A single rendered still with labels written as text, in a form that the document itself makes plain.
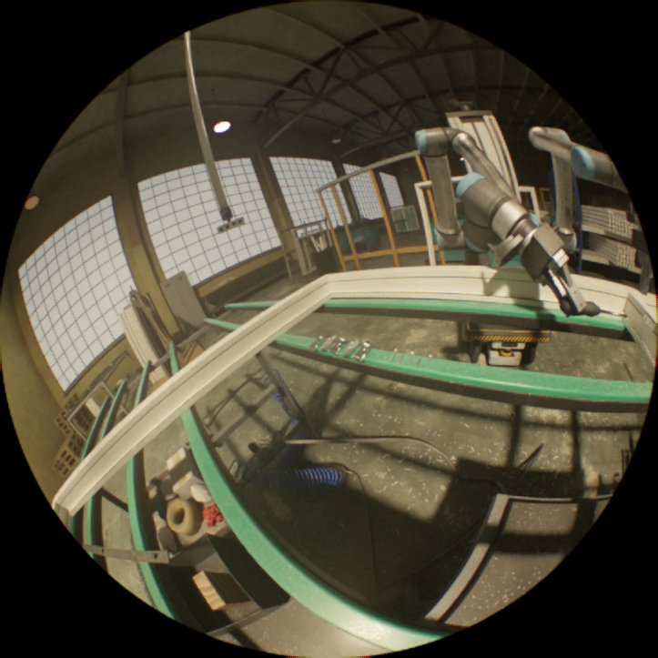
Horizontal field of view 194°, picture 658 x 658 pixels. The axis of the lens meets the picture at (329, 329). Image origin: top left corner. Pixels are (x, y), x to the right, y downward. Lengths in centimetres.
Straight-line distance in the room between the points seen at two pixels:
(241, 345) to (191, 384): 17
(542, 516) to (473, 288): 59
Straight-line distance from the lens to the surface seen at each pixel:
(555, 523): 62
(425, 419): 128
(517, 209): 45
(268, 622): 64
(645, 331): 64
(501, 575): 56
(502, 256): 41
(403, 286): 57
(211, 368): 53
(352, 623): 25
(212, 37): 801
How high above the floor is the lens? 108
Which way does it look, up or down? 26 degrees down
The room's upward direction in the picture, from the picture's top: 20 degrees counter-clockwise
